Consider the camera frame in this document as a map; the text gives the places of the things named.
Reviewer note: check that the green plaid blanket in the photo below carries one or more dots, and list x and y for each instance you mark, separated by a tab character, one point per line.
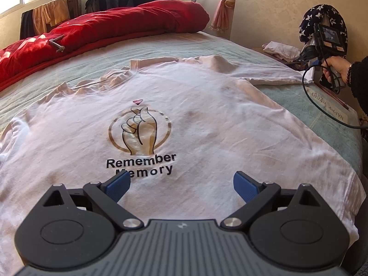
258	51

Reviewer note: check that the white printed t-shirt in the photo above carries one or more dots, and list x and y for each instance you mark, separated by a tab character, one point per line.
201	120

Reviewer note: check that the dark star-patterned scarf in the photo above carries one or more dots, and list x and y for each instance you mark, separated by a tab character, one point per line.
309	26

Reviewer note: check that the wooden nightstand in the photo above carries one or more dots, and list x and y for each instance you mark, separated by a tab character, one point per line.
293	63

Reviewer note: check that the orange draped garment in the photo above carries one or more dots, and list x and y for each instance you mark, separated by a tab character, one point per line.
51	14

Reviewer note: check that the black draped garment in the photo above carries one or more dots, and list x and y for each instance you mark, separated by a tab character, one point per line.
27	24

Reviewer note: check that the red quilt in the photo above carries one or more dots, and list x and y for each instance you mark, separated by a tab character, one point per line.
115	26

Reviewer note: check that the pink curtain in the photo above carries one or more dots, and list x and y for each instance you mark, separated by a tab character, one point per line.
222	14

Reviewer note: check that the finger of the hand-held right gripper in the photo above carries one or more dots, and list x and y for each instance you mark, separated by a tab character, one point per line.
307	55

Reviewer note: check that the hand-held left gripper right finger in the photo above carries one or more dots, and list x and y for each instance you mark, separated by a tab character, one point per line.
245	185

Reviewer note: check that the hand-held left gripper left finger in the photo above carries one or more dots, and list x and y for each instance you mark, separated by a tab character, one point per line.
116	185

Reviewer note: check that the person's right hand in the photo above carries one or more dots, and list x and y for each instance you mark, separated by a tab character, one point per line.
340	66

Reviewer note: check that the pile of pale clothes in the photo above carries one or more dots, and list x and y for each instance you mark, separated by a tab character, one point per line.
281	51

